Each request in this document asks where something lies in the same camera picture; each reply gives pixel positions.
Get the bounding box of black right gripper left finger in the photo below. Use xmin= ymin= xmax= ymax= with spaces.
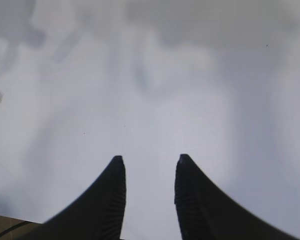
xmin=22 ymin=155 xmax=127 ymax=240

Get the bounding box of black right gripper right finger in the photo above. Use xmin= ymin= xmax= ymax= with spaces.
xmin=174 ymin=154 xmax=295 ymax=240

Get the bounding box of black cable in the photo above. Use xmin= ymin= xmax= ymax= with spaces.
xmin=0 ymin=219 xmax=36 ymax=240

